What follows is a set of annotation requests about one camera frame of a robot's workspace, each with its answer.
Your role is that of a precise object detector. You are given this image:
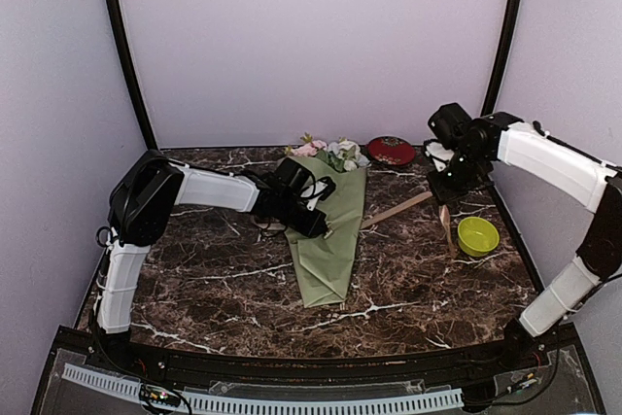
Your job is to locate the left black frame post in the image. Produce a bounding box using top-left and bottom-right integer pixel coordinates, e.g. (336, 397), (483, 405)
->
(105, 0), (158, 150)

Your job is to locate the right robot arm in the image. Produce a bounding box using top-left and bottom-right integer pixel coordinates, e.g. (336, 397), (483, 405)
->
(424, 103), (621, 370)

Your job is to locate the black frame post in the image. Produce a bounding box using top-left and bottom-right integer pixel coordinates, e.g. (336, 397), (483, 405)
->
(481, 0), (521, 116)
(105, 0), (158, 150)

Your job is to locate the right black frame post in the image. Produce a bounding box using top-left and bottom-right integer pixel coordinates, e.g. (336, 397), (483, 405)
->
(481, 0), (521, 116)

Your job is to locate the lime green plastic bowl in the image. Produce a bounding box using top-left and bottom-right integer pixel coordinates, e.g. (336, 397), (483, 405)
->
(458, 217), (501, 258)

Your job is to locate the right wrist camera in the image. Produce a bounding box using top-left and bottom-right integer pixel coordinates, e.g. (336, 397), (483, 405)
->
(423, 139), (454, 172)

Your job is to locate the black front table rail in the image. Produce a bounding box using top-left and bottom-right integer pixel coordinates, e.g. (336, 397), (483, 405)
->
(128, 342), (505, 386)

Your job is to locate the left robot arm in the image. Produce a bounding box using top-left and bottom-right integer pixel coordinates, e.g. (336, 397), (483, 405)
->
(94, 150), (336, 372)

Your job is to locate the white fake flower stem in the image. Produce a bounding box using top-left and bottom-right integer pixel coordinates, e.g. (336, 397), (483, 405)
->
(326, 138), (370, 172)

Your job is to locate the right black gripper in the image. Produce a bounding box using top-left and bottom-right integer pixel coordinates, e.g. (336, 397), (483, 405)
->
(426, 148), (488, 207)

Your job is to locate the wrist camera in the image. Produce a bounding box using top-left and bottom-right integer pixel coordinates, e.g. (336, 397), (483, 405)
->
(299, 176), (336, 211)
(423, 139), (454, 172)

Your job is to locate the green and pink wrapping paper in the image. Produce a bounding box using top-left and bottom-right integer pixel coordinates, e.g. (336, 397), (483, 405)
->
(286, 156), (366, 308)

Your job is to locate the pink rose fake flower stem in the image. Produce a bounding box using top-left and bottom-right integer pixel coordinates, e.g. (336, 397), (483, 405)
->
(285, 132), (328, 157)

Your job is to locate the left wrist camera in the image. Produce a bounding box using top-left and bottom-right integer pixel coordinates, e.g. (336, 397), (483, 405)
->
(299, 176), (336, 211)

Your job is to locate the tan ribbon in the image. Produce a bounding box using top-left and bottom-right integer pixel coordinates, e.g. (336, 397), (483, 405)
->
(361, 190), (458, 259)

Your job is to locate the red floral plate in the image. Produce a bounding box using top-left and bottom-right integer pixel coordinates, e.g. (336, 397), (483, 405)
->
(366, 136), (416, 166)

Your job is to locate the white slotted cable duct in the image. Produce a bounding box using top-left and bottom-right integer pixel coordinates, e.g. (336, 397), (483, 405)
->
(61, 363), (464, 414)

